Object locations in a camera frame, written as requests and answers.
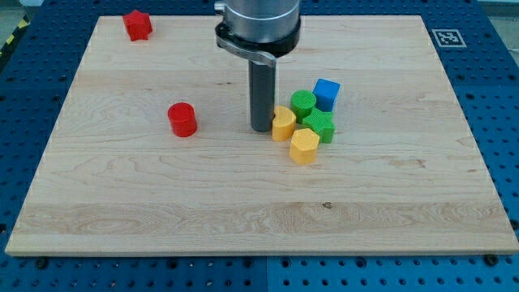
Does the red star block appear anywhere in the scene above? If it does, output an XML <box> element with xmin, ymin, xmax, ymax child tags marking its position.
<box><xmin>122</xmin><ymin>10</ymin><xmax>153</xmax><ymax>41</ymax></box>

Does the green star block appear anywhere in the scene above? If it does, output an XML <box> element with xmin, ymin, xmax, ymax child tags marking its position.
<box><xmin>302</xmin><ymin>108</ymin><xmax>335</xmax><ymax>144</ymax></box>

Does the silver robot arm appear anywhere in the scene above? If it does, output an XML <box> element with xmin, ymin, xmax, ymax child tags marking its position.
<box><xmin>214</xmin><ymin>0</ymin><xmax>301</xmax><ymax>132</ymax></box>

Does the blue cube block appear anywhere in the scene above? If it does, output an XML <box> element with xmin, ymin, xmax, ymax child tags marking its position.
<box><xmin>312</xmin><ymin>79</ymin><xmax>341</xmax><ymax>112</ymax></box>

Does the black yellow hazard tape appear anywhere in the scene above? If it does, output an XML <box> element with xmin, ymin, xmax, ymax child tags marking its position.
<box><xmin>1</xmin><ymin>15</ymin><xmax>31</xmax><ymax>62</ymax></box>

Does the green cylinder block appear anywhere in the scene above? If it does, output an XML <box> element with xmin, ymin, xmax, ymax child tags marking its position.
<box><xmin>290</xmin><ymin>90</ymin><xmax>316</xmax><ymax>124</ymax></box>

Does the wooden board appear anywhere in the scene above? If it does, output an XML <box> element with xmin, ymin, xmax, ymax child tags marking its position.
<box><xmin>6</xmin><ymin>15</ymin><xmax>518</xmax><ymax>257</ymax></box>

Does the red cylinder block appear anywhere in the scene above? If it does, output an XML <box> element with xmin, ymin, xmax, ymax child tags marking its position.
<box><xmin>167</xmin><ymin>102</ymin><xmax>198</xmax><ymax>137</ymax></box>

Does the white fiducial marker tag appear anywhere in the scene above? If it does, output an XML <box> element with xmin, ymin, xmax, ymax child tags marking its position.
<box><xmin>431</xmin><ymin>28</ymin><xmax>466</xmax><ymax>48</ymax></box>

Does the yellow heart block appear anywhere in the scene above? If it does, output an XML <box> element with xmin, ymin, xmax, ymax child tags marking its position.
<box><xmin>272</xmin><ymin>105</ymin><xmax>296</xmax><ymax>142</ymax></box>

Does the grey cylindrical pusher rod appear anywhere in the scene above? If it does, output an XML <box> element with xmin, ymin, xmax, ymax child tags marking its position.
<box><xmin>248</xmin><ymin>61</ymin><xmax>276</xmax><ymax>132</ymax></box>

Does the yellow hexagon block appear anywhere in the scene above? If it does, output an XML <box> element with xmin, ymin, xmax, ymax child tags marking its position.
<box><xmin>290</xmin><ymin>128</ymin><xmax>320</xmax><ymax>165</ymax></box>

